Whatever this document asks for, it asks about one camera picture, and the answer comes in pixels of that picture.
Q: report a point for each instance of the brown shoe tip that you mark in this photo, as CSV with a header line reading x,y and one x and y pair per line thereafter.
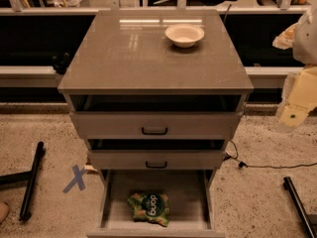
x,y
4,210

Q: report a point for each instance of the black stand leg left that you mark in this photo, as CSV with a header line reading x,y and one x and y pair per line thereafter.
x,y
30,178

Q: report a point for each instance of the grey drawer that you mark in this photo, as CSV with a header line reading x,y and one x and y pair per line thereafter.
x,y
188,196
193,117
156,154

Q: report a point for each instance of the blue tape cross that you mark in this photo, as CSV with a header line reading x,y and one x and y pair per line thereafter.
x,y
77,179

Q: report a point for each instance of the bottom grey drawer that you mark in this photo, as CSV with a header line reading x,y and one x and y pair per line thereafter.
x,y
188,196

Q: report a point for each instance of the white bowl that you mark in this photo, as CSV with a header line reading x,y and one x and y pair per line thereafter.
x,y
184,35

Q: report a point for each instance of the black stand leg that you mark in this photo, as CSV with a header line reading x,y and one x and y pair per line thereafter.
x,y
309,220
30,178

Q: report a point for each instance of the black stand leg right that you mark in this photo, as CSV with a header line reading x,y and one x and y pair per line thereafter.
x,y
309,220

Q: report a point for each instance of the grey drawer cabinet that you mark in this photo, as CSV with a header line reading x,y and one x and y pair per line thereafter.
x,y
128,53

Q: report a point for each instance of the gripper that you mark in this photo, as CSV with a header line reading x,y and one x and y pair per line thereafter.
x,y
307,44

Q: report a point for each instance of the top grey drawer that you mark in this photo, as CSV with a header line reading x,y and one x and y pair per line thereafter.
x,y
193,117

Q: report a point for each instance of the green rice chip bag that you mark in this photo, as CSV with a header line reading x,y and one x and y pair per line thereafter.
x,y
150,206

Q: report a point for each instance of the black clamp on rail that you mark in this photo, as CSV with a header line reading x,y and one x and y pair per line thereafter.
x,y
61,63

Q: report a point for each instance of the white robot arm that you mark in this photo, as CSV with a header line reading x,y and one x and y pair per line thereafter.
x,y
301,37

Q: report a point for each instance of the middle grey drawer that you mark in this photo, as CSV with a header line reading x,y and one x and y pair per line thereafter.
x,y
156,154

